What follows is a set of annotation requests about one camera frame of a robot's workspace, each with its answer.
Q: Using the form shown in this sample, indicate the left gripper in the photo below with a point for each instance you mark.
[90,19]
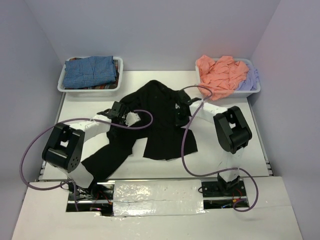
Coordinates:
[122,119]

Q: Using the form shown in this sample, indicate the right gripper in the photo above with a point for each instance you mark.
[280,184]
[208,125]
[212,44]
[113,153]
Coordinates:
[177,109]

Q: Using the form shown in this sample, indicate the black long sleeve shirt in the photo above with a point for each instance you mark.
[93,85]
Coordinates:
[159,125]

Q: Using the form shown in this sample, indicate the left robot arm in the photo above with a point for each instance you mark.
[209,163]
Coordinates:
[64,146]

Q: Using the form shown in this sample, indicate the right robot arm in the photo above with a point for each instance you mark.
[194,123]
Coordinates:
[232,131]

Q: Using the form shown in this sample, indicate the left white plastic basket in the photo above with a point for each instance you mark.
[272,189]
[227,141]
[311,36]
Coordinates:
[94,76]

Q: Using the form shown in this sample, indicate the white plastic basket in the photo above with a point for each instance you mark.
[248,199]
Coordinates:
[236,94]
[94,76]

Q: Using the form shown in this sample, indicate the orange pink shirt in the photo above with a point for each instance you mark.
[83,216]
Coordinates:
[222,77]

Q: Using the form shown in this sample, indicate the blue checkered folded shirt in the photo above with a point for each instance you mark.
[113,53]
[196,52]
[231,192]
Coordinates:
[87,72]

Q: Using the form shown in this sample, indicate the right white plastic basket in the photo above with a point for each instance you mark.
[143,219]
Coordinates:
[236,94]

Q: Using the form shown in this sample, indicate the lavender shirt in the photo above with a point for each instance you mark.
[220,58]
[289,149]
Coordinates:
[251,81]

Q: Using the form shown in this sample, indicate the silver foil tape cover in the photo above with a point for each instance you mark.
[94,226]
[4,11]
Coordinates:
[157,198]

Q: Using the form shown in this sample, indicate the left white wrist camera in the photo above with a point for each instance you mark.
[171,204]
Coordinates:
[131,119]

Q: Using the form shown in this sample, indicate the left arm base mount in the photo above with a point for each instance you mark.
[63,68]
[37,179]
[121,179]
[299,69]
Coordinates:
[97,198]

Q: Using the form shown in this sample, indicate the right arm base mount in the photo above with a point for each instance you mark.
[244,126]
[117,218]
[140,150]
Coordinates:
[217,195]

